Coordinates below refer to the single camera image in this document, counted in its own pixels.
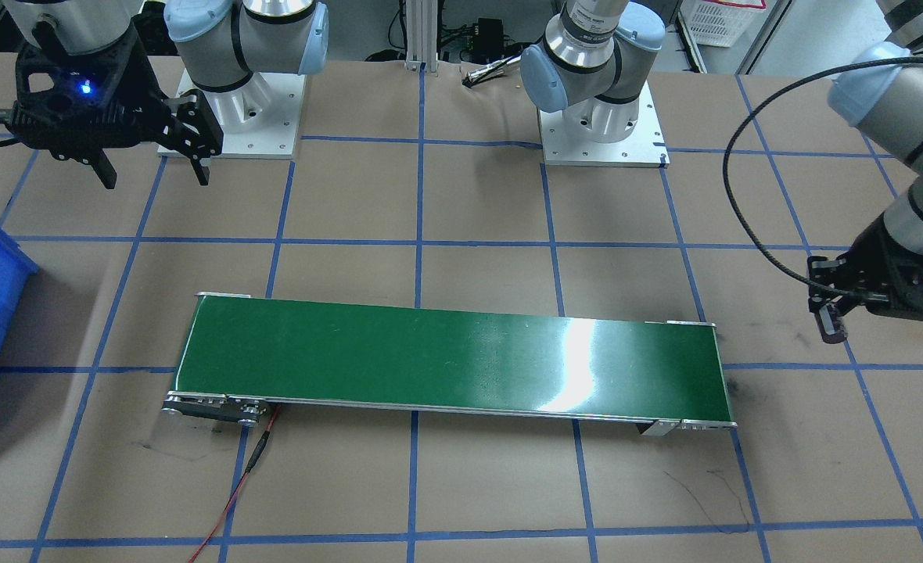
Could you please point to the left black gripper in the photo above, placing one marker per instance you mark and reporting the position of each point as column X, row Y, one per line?
column 874, row 258

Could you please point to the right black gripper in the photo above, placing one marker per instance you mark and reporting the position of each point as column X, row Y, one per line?
column 151, row 98

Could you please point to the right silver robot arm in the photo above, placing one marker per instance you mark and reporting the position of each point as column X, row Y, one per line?
column 230, row 49

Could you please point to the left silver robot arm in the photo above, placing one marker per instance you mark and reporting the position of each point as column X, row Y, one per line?
column 601, row 52

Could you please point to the green conveyor belt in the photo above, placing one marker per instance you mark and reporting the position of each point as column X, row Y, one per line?
column 242, row 354

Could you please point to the aluminium frame post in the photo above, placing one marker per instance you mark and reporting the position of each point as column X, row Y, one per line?
column 422, row 36

